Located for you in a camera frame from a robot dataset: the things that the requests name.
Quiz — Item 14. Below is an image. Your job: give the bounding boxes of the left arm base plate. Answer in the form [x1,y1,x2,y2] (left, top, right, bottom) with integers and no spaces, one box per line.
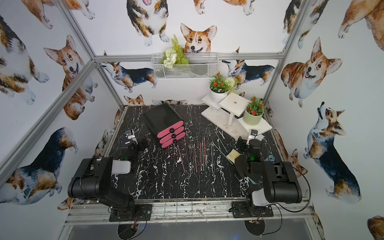
[109,204,153,222]

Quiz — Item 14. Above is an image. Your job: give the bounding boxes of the green fern white flowers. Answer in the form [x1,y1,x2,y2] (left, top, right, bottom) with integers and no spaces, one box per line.
[160,35,190,70]

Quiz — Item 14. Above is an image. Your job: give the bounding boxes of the white pot red flowers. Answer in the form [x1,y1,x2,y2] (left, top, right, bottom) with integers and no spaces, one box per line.
[210,72,238,104]

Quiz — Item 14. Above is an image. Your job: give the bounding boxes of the pink top drawer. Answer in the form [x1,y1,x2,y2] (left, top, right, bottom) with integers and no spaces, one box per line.
[157,121,184,139]

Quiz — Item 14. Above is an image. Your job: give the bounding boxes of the green pencil with eraser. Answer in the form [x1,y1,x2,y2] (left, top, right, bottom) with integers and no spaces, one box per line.
[211,143,234,165]

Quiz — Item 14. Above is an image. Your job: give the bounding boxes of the pink middle drawer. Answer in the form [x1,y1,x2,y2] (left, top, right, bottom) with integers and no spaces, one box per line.
[160,126,185,144]

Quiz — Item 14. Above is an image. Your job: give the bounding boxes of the green pencil angled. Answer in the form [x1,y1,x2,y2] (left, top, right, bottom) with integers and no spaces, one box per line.
[215,132,228,154]

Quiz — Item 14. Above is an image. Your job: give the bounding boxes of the white wire wall basket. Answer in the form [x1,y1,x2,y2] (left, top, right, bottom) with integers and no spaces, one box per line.
[151,53,219,80]

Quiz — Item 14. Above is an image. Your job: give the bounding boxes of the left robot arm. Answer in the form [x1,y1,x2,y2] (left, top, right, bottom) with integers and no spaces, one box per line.
[68,139,153,222]

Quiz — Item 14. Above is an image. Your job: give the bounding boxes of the dark blue pencil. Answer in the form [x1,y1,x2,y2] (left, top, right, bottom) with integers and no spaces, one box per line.
[199,142,203,173]

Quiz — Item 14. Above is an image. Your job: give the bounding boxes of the black drawer cabinet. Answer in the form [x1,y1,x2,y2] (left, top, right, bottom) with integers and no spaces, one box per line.
[143,103,185,145]

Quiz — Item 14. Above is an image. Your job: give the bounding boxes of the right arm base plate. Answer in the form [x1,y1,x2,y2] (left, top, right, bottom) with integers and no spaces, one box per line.
[229,202,274,219]

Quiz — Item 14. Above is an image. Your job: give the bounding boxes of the green pot red flowers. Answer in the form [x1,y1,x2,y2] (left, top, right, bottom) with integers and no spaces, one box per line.
[243,96,265,126]

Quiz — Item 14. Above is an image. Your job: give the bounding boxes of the pink bottom drawer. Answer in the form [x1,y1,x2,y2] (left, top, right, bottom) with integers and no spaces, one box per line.
[162,132,186,148]

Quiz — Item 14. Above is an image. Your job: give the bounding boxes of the red pencil with eraser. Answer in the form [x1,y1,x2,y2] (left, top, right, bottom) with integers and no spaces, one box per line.
[203,138,207,171]

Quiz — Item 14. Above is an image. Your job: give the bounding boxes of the pink drawer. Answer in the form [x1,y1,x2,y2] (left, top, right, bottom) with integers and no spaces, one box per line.
[157,121,184,139]
[162,132,186,148]
[160,126,185,144]

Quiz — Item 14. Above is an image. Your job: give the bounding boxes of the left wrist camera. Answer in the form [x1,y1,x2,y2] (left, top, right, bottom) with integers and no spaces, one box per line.
[123,130,136,140]

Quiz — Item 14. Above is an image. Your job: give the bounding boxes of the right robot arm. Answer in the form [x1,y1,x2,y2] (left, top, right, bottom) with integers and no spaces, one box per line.
[235,137,303,207]

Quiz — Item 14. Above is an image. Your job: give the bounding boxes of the white tiered display stand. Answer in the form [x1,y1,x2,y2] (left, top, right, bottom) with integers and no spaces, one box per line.
[202,93,272,141]

